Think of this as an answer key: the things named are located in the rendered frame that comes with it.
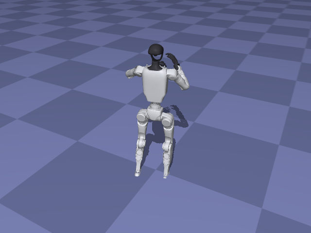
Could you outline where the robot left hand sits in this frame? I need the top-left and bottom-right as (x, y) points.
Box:
(159, 61), (167, 67)

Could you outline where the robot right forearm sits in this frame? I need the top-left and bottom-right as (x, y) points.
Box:
(177, 66), (190, 87)

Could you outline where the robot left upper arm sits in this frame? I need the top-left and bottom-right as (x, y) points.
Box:
(125, 66), (144, 79)

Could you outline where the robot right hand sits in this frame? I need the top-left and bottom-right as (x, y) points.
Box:
(166, 53), (180, 70)

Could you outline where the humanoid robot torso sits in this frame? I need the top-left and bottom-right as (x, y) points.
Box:
(142, 64), (169, 121)

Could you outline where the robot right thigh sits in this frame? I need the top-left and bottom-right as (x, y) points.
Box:
(161, 112), (174, 152)

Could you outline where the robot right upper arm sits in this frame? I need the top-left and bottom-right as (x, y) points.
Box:
(167, 69), (189, 90)

